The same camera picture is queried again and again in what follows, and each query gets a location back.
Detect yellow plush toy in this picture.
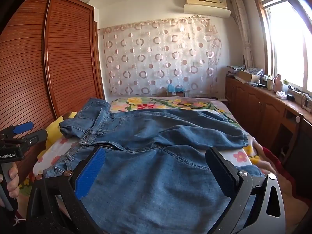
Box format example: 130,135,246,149
39,112,78,161

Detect open cardboard box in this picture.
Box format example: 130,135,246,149
238,69,261,83

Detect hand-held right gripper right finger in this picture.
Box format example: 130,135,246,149
205,147,286,234

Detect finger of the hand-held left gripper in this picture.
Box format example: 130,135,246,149
24,130,48,150
0,121,34,139

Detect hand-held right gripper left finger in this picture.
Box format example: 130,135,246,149
26,147,108,234

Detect wooden-framed window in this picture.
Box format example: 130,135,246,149
252,0,312,97

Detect person's left hand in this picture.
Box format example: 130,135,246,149
0,162,20,207

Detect wooden cabinet counter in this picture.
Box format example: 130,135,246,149
224,74,312,200

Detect floral blanket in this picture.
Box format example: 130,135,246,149
18,96,311,234

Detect blue denim pants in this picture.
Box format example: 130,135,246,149
43,98,266,234

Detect white patterned window curtain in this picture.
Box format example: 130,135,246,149
230,0,255,68

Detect wall air conditioner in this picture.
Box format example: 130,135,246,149
183,0,231,18

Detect wooden slatted wardrobe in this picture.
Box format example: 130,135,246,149
0,0,106,183

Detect pile of patterned cloth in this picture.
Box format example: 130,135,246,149
227,65,246,76

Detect sheer circle-pattern curtain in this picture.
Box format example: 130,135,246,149
99,17,223,97

